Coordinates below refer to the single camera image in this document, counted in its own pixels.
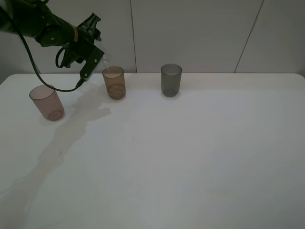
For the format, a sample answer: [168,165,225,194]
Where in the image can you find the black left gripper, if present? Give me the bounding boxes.
[71,13,102,63]

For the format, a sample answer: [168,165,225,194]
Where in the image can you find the clear plastic water bottle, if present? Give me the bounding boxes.
[94,41,112,72]

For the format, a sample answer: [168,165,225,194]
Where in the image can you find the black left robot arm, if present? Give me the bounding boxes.
[0,0,104,68]

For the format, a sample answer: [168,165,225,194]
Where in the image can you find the amber translucent cup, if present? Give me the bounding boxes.
[102,66,126,100]

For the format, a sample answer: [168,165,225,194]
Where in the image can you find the pink translucent cup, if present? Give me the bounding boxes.
[29,85,64,121]

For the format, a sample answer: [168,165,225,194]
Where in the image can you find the grey translucent cup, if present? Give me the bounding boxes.
[161,63,183,97]

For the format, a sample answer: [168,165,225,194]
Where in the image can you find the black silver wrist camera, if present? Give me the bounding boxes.
[80,48,104,81]

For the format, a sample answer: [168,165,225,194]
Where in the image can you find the black camera cable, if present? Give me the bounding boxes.
[0,0,84,92]

